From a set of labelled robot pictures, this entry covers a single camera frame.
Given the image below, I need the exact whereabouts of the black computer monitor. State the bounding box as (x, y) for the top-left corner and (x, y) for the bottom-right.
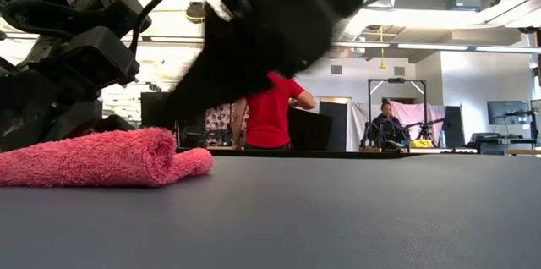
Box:
(486, 100), (532, 125)

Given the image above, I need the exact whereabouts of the black screen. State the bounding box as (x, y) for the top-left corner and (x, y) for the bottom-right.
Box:
(140, 91), (178, 129)

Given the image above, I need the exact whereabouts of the white hanging sheet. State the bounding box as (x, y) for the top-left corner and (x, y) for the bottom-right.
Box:
(346, 100), (447, 152)

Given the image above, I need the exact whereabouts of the dotted white cloth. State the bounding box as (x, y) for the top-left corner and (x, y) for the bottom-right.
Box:
(205, 103), (250, 147)

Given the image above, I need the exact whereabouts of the yellow black cord reel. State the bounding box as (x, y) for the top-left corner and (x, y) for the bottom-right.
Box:
(185, 1), (207, 24)

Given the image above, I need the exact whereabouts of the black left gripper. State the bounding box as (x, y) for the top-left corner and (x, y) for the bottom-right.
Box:
(0, 48), (136, 151)

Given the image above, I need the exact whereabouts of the black metal stand frame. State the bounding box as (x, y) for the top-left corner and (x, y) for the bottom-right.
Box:
(367, 77), (428, 147)

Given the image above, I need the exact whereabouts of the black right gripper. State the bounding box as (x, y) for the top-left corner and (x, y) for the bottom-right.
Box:
(161, 0), (339, 124)

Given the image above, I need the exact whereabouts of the silver ventilation duct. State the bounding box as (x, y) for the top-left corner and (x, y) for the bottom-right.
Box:
(336, 0), (409, 61)

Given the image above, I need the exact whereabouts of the black equipment box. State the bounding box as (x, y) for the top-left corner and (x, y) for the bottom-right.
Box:
(470, 132), (505, 155)

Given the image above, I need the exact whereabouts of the person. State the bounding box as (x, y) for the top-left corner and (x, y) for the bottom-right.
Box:
(231, 70), (318, 151)
(367, 98), (410, 147)

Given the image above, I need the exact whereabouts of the yellow hanging cord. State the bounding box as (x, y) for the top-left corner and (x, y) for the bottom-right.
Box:
(378, 25), (388, 70)

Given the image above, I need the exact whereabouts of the black panel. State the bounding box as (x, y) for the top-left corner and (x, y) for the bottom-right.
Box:
(287, 107), (334, 151)
(319, 99), (352, 152)
(441, 106), (466, 148)

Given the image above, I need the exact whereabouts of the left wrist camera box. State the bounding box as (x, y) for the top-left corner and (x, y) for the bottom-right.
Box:
(63, 25), (140, 88)

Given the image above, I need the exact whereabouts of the long ceiling light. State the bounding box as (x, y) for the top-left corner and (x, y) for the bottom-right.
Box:
(475, 45), (541, 54)
(331, 41), (392, 49)
(396, 43), (470, 52)
(150, 36), (204, 44)

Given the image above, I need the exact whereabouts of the pink terry towel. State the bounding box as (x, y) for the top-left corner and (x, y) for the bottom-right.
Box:
(0, 127), (214, 189)

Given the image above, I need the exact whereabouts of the black table frame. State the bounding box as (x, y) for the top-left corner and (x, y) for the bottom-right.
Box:
(175, 146), (424, 160)

